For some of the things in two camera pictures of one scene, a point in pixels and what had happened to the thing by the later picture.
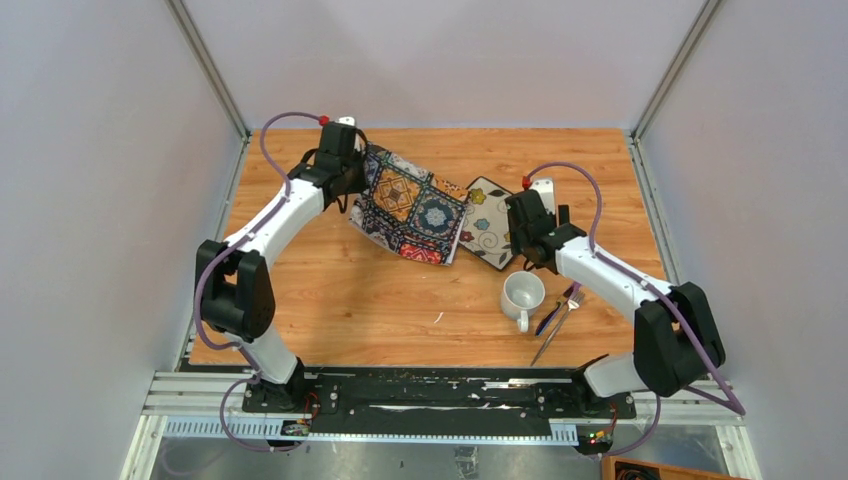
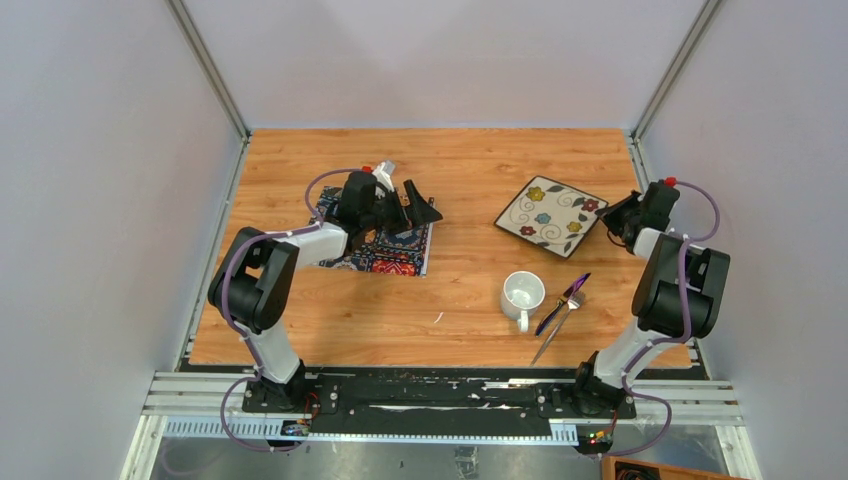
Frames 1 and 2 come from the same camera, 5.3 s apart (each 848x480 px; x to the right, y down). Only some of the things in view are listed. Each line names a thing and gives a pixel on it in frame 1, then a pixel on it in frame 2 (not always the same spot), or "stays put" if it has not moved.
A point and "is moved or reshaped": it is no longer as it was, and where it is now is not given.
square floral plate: [487, 230] is moved or reshaped
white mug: [522, 294] stays put
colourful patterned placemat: [409, 210] → [403, 252]
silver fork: [573, 303] stays put
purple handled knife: [548, 318] stays put
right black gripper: [516, 238] → [611, 216]
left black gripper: [360, 183] → [417, 211]
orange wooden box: [614, 468] stays put
